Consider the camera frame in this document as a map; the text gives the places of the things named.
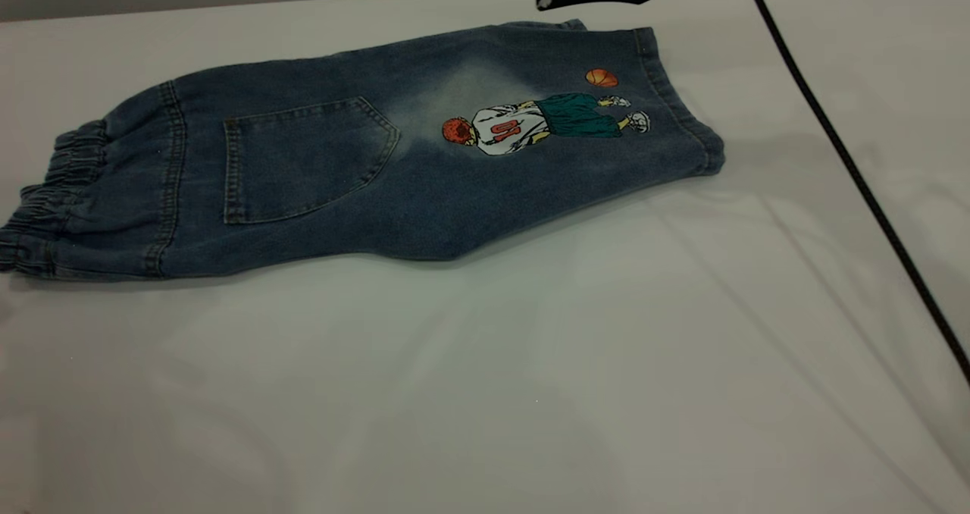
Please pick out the blue denim shorts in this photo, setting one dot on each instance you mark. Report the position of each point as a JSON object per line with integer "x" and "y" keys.
{"x": 318, "y": 173}

